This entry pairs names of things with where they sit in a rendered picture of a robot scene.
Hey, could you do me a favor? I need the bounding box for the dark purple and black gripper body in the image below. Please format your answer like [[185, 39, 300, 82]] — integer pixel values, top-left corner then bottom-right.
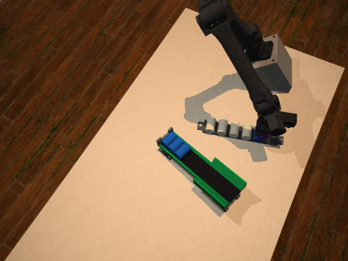
[[256, 114, 270, 137]]

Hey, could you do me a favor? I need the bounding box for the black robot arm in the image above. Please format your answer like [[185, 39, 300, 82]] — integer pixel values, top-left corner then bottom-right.
[[196, 0, 297, 136]]

